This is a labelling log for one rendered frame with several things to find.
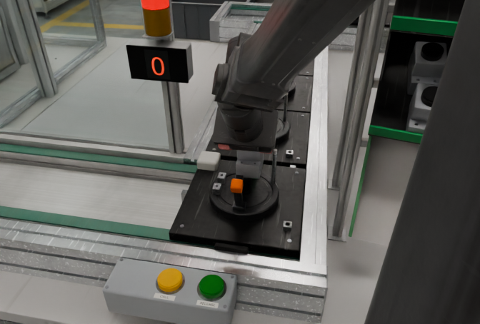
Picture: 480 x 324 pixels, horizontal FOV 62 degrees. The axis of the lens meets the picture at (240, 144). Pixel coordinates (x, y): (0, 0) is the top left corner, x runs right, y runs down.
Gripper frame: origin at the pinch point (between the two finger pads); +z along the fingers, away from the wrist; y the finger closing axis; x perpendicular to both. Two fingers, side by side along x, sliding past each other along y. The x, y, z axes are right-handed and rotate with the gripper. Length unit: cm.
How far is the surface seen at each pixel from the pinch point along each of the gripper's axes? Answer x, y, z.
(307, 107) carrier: -24.1, -9.7, 35.6
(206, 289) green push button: 25.8, 3.5, -3.1
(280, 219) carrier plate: 11.9, -6.5, 7.9
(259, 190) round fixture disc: 6.5, -1.8, 9.5
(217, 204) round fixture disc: 10.7, 5.6, 6.1
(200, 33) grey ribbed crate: -120, 62, 148
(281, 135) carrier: -10.2, -4.2, 22.4
